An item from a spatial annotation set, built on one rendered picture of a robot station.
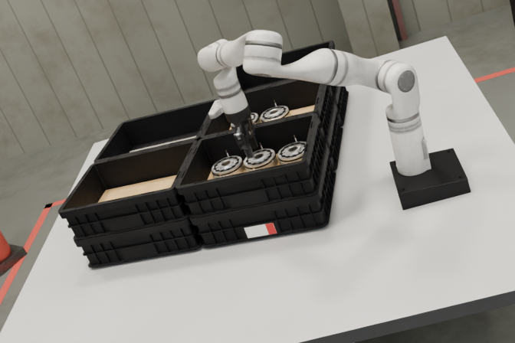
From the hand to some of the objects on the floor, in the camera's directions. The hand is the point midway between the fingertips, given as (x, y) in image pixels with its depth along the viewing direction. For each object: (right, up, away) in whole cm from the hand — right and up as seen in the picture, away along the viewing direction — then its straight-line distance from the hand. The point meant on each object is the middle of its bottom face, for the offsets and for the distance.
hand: (251, 148), depth 220 cm
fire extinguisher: (-141, -64, +192) cm, 247 cm away
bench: (+24, -71, +54) cm, 93 cm away
